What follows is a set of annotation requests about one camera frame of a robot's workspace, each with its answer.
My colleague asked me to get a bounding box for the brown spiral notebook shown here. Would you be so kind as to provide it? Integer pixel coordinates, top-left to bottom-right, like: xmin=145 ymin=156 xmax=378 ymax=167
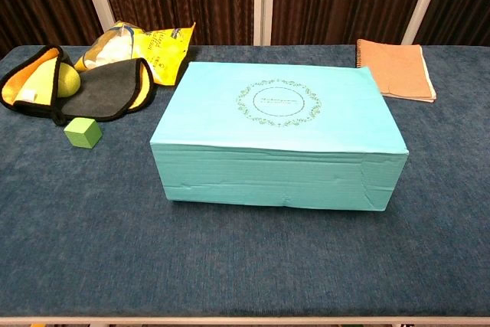
xmin=355 ymin=38 xmax=437 ymax=104

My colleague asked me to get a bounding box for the green cube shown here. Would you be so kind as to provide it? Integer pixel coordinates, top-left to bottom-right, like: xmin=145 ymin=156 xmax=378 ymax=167
xmin=63 ymin=116 xmax=103 ymax=150

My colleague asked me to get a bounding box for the yellow snack bag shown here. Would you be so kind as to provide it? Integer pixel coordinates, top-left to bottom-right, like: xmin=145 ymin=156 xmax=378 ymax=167
xmin=73 ymin=20 xmax=197 ymax=87

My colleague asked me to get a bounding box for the yellow-green ball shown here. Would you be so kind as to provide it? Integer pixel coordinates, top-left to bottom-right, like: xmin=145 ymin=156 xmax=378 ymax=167
xmin=57 ymin=63 xmax=82 ymax=98

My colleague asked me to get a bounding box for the yellow and grey cloth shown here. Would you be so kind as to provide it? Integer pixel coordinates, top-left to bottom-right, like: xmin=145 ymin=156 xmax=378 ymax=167
xmin=0 ymin=45 xmax=156 ymax=127

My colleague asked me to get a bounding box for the light blue shoe box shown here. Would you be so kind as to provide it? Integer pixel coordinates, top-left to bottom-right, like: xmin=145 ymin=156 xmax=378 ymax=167
xmin=149 ymin=61 xmax=409 ymax=214

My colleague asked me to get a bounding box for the blue table cover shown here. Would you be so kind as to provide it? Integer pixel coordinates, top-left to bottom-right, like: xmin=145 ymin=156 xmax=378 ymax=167
xmin=0 ymin=44 xmax=490 ymax=319

